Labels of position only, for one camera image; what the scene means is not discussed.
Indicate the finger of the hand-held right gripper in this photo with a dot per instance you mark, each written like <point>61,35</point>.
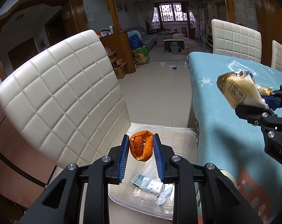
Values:
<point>278,98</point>
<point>253,114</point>

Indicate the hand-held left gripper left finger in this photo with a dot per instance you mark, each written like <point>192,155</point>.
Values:
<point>123,158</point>

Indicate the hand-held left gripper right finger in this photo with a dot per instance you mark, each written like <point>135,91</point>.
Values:
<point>158,158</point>

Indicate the clear plastic tray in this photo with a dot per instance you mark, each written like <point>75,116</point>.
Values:
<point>150,170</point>

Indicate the orange peel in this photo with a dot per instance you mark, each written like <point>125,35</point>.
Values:
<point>137,144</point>

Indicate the clear plastic bin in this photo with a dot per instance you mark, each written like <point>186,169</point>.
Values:
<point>178,142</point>

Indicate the yellow snack wrapper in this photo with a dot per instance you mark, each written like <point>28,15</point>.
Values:
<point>239,91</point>

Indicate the white tissue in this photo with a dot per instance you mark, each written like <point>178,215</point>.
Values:
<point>165,194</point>

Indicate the grey trash bin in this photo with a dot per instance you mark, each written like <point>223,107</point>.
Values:
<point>174,47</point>

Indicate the teal printed tablecloth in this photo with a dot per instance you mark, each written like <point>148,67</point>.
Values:
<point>225,144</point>

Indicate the pink cloth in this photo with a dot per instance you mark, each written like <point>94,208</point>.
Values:
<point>184,52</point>

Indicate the brown wooden door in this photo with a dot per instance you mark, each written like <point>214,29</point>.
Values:
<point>264,4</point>

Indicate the pile of cardboard boxes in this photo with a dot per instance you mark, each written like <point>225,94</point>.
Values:
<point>116,63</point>

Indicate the colourful woven bag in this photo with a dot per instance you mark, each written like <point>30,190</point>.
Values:
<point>141,57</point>

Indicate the white standing air conditioner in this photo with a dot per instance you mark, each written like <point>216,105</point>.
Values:
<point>201,24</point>

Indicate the coffee table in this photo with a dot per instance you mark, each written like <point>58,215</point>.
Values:
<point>173,39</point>

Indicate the blue bag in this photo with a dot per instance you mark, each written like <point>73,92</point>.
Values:
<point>135,42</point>

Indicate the grey sofa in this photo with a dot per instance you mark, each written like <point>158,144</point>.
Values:
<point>148,37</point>

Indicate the row of counter bottles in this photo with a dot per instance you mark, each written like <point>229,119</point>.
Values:
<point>105,31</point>

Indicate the barred window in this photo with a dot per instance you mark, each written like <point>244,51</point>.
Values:
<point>171,11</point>

